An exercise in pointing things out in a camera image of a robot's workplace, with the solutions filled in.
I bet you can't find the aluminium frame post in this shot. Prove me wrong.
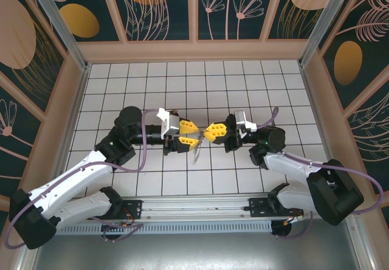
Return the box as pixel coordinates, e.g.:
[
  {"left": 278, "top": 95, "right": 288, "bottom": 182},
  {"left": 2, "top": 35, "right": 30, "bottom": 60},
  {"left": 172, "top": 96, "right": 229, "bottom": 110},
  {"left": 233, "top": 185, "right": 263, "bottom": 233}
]
[
  {"left": 26, "top": 0, "right": 91, "bottom": 71},
  {"left": 298, "top": 0, "right": 357, "bottom": 68}
]

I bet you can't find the black round base cover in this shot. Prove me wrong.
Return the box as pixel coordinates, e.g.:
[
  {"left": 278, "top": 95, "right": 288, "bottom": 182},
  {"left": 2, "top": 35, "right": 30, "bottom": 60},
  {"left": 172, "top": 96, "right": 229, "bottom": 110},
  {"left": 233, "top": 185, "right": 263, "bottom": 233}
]
[
  {"left": 101, "top": 224, "right": 122, "bottom": 243},
  {"left": 270, "top": 220, "right": 293, "bottom": 238}
]

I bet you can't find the red black wire bundle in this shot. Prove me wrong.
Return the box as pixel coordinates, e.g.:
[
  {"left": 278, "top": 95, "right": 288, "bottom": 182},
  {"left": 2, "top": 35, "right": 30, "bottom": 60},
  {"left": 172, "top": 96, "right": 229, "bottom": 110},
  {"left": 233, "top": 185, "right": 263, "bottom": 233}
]
[
  {"left": 120, "top": 210, "right": 135, "bottom": 230},
  {"left": 284, "top": 213, "right": 305, "bottom": 226}
]

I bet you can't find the grey metal sheet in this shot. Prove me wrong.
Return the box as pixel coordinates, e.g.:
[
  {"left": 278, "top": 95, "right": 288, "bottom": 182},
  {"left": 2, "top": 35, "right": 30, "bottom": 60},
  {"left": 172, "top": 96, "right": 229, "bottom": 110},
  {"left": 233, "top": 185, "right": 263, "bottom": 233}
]
[{"left": 30, "top": 221, "right": 365, "bottom": 270}]

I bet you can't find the grey slotted cable duct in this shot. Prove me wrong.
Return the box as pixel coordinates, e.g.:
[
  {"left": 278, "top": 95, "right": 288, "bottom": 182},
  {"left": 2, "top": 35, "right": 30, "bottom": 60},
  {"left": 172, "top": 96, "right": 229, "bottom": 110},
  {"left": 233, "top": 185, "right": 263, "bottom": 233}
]
[{"left": 56, "top": 223, "right": 273, "bottom": 236}]

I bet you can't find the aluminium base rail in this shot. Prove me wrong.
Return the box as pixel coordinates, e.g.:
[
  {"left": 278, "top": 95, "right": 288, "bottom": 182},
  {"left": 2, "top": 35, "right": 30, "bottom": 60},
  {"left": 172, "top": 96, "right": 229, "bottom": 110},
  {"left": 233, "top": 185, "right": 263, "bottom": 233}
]
[{"left": 100, "top": 196, "right": 274, "bottom": 223}]

